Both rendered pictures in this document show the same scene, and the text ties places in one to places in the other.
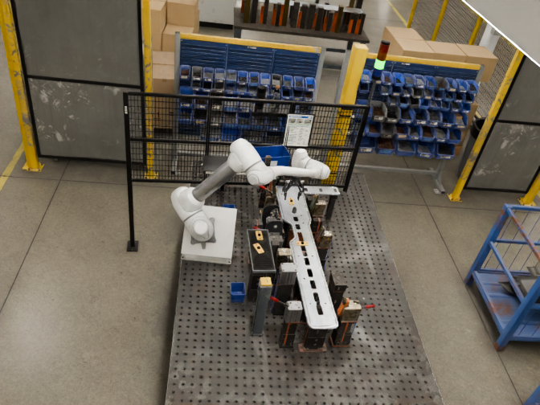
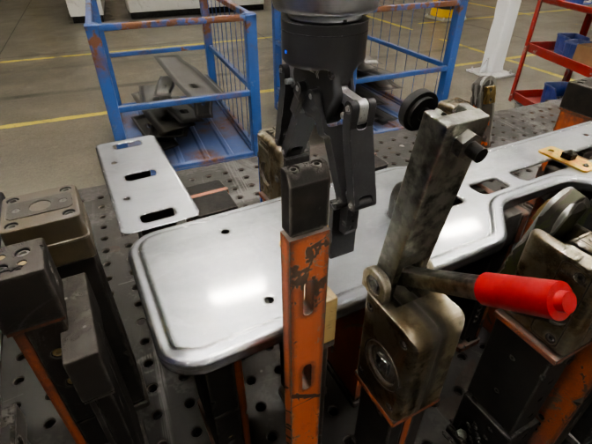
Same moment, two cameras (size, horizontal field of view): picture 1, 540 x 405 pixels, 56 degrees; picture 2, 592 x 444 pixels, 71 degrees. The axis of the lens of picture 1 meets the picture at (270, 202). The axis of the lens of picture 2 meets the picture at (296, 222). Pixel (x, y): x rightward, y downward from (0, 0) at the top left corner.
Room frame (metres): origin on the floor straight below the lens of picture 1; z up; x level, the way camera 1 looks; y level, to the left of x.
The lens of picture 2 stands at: (3.18, 0.22, 1.31)
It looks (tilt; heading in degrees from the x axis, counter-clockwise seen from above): 35 degrees down; 256
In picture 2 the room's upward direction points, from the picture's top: straight up
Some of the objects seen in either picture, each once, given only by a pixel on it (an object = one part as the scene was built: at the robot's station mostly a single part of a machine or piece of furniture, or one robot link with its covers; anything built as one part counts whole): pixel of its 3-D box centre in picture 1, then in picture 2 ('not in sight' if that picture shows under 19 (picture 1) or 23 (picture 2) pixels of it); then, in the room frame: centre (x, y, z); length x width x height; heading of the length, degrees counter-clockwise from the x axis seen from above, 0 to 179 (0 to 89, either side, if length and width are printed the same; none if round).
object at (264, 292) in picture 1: (260, 308); not in sight; (2.05, -0.05, 0.92); 0.08 x 0.08 x 0.44; 13
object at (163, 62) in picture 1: (149, 73); not in sight; (5.83, 1.75, 0.52); 1.21 x 0.81 x 1.05; 13
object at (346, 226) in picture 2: not in sight; (354, 214); (3.05, -0.09, 1.08); 0.03 x 0.01 x 0.05; 103
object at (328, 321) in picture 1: (304, 246); (569, 157); (2.59, -0.28, 1.00); 1.38 x 0.22 x 0.02; 13
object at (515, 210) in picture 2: (294, 242); (462, 266); (2.78, -0.22, 0.84); 0.12 x 0.05 x 0.29; 103
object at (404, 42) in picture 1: (422, 92); not in sight; (6.28, -1.72, 0.67); 1.20 x 0.80 x 1.35; 101
